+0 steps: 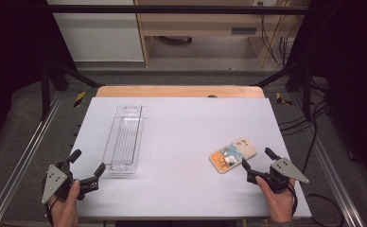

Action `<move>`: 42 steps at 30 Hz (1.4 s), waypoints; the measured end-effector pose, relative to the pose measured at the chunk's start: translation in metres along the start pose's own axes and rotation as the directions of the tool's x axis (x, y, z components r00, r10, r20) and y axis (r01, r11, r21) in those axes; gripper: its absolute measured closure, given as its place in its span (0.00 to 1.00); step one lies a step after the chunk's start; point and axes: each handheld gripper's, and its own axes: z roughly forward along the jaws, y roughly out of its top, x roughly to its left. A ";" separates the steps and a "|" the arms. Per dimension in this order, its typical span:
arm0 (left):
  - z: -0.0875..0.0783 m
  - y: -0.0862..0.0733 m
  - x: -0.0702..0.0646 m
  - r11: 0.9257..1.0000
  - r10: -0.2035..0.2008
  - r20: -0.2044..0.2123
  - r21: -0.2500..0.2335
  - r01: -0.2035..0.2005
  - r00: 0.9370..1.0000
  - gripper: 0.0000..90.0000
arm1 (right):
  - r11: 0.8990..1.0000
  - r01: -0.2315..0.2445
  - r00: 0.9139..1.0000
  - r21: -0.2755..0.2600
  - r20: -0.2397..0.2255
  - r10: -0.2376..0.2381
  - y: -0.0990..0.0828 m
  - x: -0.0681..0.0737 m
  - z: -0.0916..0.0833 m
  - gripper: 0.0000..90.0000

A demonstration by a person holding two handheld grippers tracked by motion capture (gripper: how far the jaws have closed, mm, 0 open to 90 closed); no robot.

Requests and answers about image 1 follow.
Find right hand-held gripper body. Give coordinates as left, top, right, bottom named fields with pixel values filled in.
left=247, top=157, right=310, bottom=194

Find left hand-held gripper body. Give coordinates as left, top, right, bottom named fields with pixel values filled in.
left=41, top=161, right=99, bottom=204

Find cream painted phone case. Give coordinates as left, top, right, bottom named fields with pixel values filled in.
left=208, top=137, right=257, bottom=174

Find person's left hand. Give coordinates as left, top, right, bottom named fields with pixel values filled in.
left=48, top=179, right=81, bottom=227

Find person's right hand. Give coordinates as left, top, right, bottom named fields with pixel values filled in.
left=255, top=175, right=296, bottom=223

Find clear plastic tray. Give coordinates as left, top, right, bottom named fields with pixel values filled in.
left=101, top=103, right=145, bottom=175

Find yellow black tape marker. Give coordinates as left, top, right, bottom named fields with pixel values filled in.
left=74, top=91, right=87, bottom=108
left=274, top=92, right=294, bottom=107

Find white cabinet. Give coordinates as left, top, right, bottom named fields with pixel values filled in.
left=46, top=0, right=145, bottom=62

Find black curtain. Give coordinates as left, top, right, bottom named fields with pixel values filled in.
left=293, top=0, right=367, bottom=192
left=0, top=0, right=76, bottom=154

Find wooden desk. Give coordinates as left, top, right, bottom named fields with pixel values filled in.
left=133, top=0, right=312, bottom=68

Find right hand-held gripper cable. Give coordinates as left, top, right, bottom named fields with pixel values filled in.
left=286, top=182, right=299, bottom=218

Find aluminium rail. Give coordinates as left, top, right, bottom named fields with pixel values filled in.
left=289, top=94, right=366, bottom=227
left=0, top=91, right=64, bottom=227

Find black floor cables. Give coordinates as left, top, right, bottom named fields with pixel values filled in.
left=278, top=77, right=331, bottom=174

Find black looped cable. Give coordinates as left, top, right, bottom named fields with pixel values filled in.
left=302, top=192, right=346, bottom=227

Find black frame strut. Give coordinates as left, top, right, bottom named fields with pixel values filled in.
left=40, top=58, right=104, bottom=121
left=251, top=58, right=316, bottom=121

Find bundle of black cables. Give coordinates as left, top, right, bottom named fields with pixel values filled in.
left=259, top=1, right=301, bottom=68

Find black horizontal frame bar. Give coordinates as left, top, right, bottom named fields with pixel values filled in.
left=45, top=4, right=312, bottom=15

